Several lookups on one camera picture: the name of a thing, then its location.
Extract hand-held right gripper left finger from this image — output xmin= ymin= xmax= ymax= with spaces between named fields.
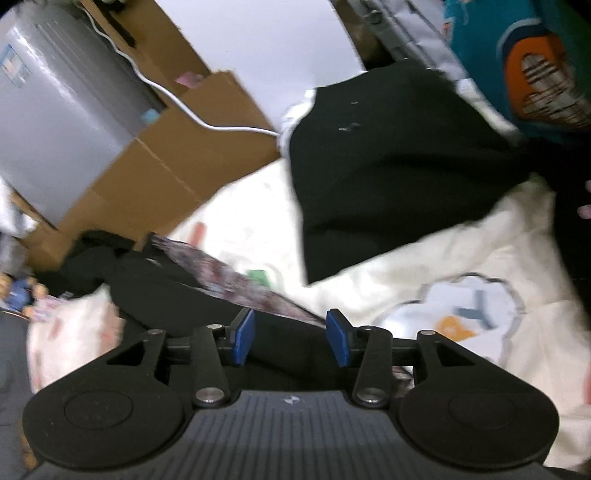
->
xmin=105 ymin=308 xmax=257 ymax=409

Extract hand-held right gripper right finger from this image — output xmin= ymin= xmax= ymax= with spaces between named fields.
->
xmin=325 ymin=309 xmax=482 ymax=409

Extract black pants patterned side stripes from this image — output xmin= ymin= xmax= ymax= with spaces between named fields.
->
xmin=108 ymin=233 xmax=334 ymax=371

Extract bear printed blanket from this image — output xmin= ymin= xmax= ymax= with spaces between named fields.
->
xmin=25 ymin=159 xmax=591 ymax=480

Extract crumpled black garment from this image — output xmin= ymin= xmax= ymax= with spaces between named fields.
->
xmin=59 ymin=230 xmax=154 ymax=297

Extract low cardboard sheet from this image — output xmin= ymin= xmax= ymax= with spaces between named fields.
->
xmin=9 ymin=69 xmax=283 ymax=274

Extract folded black garment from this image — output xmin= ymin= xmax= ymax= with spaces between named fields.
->
xmin=279 ymin=60 xmax=533 ymax=285

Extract doll in floral clothing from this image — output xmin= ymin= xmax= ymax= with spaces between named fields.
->
xmin=23 ymin=283 xmax=64 ymax=325

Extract white cloth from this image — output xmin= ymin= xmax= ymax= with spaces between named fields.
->
xmin=278 ymin=89 xmax=318 ymax=154

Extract teddy bear blue shirt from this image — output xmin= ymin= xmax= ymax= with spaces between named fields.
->
xmin=0 ymin=274 xmax=38 ymax=315

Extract grey washing machine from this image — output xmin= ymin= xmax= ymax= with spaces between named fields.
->
xmin=0 ymin=4 xmax=168 ymax=230

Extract tall cardboard panel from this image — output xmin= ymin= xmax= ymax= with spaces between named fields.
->
xmin=78 ymin=0 xmax=214 ymax=108

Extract grey backpack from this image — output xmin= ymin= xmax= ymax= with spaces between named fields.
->
xmin=345 ymin=0 xmax=463 ymax=85

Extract teal printed bag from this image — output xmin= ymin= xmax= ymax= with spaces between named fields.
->
xmin=444 ymin=0 xmax=591 ymax=140

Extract white cable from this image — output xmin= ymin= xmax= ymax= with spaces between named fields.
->
xmin=80 ymin=0 xmax=281 ymax=138

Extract black strap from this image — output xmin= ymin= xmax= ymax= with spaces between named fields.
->
xmin=110 ymin=8 xmax=136 ymax=48

